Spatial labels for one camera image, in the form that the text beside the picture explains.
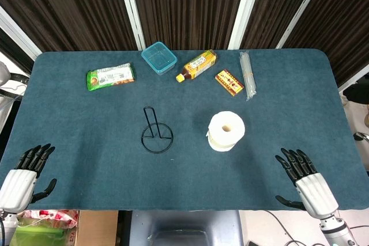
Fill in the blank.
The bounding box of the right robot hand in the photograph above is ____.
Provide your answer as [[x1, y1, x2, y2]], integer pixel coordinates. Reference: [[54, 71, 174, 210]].
[[275, 147, 340, 219]]

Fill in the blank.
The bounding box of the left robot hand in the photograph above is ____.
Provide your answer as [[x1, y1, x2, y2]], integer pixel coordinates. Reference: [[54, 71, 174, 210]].
[[0, 143, 58, 214]]

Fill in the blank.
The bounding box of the white toilet paper roll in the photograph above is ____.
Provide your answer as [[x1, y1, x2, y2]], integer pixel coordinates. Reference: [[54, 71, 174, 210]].
[[205, 111, 246, 153]]

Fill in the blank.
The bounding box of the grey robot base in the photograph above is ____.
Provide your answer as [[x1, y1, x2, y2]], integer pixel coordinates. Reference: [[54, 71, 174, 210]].
[[129, 210, 244, 246]]

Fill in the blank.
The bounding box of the red white plastic bag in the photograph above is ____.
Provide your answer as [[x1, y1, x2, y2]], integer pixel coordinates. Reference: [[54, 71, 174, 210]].
[[17, 210, 80, 238]]

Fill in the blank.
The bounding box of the green plastic bag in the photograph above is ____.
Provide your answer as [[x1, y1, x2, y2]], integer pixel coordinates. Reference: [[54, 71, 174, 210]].
[[10, 219, 69, 246]]

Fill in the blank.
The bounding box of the brown cardboard box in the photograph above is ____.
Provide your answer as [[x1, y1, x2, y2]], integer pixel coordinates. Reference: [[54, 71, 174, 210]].
[[75, 210, 119, 246]]

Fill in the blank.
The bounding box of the blue table mat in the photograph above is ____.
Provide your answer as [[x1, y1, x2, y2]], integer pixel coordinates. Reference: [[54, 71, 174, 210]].
[[0, 48, 369, 211]]

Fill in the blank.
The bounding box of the clear plastic straw bundle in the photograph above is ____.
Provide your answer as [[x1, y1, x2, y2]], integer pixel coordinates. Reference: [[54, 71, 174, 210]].
[[239, 51, 257, 102]]

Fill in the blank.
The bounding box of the red yellow small box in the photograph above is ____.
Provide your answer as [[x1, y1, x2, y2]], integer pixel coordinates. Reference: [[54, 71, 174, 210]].
[[214, 69, 245, 97]]

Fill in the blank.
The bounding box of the green snack package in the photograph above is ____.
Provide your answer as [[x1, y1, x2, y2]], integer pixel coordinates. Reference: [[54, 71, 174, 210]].
[[86, 62, 136, 92]]

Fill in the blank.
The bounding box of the yellow tea bottle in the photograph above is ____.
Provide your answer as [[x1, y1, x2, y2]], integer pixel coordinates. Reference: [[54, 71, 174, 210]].
[[175, 49, 218, 83]]

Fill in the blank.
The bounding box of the teal plastic lidded container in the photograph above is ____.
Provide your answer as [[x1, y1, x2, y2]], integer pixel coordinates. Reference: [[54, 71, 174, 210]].
[[141, 41, 178, 76]]

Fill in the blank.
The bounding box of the black wire paper holder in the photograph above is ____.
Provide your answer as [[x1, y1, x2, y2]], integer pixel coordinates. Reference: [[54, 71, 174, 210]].
[[140, 107, 174, 154]]

